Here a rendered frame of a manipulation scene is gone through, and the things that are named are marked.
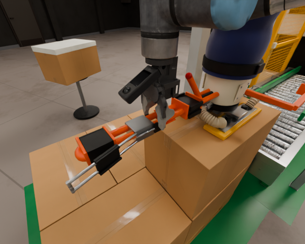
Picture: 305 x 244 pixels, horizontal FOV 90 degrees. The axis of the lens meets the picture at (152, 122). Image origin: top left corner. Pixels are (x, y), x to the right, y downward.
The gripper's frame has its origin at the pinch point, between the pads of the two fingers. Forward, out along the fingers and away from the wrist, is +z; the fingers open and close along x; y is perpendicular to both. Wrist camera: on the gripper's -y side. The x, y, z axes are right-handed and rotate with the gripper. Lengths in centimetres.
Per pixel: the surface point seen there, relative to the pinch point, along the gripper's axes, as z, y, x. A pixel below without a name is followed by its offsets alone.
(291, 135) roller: 54, 123, -26
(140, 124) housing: -1.7, -5.1, -0.5
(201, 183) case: 22.3, 9.6, -17.5
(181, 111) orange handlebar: -1.0, 11.2, -2.1
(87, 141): -2.5, -20.2, 0.7
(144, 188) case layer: 53, 1, 8
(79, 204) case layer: 53, -32, 22
